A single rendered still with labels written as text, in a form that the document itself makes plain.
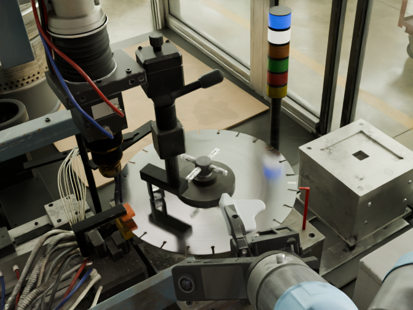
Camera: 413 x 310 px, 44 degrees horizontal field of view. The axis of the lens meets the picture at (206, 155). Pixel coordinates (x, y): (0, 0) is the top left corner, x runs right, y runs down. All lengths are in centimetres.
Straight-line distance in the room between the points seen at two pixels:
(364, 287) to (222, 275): 37
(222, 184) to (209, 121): 53
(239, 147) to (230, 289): 44
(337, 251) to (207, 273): 50
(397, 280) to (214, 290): 21
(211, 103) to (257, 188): 61
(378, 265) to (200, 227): 30
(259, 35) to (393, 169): 58
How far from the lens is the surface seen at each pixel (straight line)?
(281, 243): 65
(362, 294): 95
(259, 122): 142
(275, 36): 104
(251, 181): 93
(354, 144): 112
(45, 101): 150
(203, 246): 83
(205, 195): 89
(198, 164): 89
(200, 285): 64
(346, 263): 107
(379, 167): 107
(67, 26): 65
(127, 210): 87
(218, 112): 145
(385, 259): 91
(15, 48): 80
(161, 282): 73
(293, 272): 51
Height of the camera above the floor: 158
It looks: 39 degrees down
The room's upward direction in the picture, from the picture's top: 4 degrees counter-clockwise
